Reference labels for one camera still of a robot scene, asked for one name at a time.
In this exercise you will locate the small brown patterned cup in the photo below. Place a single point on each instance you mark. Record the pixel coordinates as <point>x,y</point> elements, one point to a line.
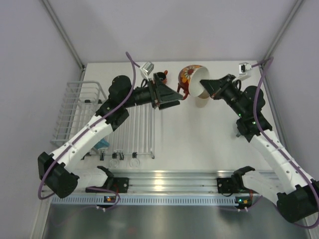
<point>163,76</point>

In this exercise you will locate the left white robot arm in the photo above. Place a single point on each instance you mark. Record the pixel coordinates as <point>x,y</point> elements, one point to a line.
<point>57,169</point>

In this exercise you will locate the red floral white-inside cup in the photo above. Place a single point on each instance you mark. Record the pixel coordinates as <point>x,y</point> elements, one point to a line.
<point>189,81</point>

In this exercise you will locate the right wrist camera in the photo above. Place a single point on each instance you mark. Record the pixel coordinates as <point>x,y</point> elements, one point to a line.
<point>244,71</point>

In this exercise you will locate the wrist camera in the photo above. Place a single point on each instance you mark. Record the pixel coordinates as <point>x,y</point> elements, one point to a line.
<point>146,69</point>
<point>244,71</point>

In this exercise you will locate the aluminium rail frame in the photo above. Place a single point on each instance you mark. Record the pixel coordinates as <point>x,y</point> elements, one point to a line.
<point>174,181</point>

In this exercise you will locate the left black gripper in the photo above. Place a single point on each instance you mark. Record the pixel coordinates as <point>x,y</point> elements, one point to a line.
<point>159,92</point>

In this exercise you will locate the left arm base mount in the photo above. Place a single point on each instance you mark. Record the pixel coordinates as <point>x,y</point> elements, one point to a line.
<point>116,184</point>

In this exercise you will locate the perforated cable duct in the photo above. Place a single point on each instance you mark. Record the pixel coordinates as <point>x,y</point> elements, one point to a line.
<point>147,200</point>

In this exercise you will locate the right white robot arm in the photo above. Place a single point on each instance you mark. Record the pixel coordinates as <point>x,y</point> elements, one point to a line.
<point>296,195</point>

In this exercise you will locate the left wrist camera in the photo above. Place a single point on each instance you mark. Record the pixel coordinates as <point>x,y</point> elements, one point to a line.
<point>146,69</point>

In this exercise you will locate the beige handleless cup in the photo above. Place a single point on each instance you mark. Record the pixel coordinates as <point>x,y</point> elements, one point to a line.
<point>202,100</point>

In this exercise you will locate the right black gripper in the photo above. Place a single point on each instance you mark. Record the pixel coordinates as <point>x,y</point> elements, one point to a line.
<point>212,86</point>

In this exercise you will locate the white wire dish rack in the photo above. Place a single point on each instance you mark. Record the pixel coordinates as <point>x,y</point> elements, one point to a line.
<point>110,115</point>

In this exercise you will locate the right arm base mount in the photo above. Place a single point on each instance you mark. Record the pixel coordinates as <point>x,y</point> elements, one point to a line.
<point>229,185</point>

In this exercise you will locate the blue speckled mug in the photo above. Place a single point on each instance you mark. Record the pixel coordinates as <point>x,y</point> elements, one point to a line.
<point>100,146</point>

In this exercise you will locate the grey glazed mug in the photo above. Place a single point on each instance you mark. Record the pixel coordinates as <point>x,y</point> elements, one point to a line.
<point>239,134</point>

